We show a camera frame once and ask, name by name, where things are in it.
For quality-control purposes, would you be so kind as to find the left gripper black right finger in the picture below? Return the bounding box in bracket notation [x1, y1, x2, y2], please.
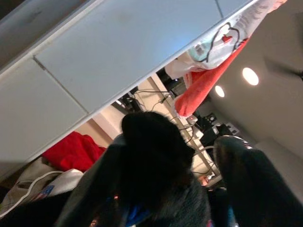
[212, 135, 303, 227]

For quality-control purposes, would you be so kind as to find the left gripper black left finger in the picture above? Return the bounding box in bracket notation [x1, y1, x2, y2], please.
[55, 134, 127, 227]

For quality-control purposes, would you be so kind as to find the black fluffy garment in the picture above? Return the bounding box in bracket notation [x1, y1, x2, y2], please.
[89, 112, 228, 227]

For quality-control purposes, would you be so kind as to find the white garment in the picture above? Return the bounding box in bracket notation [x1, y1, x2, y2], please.
[0, 168, 85, 214]

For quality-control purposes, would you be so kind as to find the red garment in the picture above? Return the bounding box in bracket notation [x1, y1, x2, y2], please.
[42, 131, 107, 174]

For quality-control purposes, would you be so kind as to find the round ceiling light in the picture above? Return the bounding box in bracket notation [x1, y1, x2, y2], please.
[214, 85, 225, 98]
[242, 67, 259, 86]

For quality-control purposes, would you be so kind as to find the coral pink towel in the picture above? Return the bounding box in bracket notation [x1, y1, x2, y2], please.
[174, 37, 250, 118]

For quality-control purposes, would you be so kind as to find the white cabinet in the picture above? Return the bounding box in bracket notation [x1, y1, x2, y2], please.
[0, 0, 259, 181]

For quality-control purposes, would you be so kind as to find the white cartoon print cloth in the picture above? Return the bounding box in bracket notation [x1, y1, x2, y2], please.
[164, 0, 288, 80]

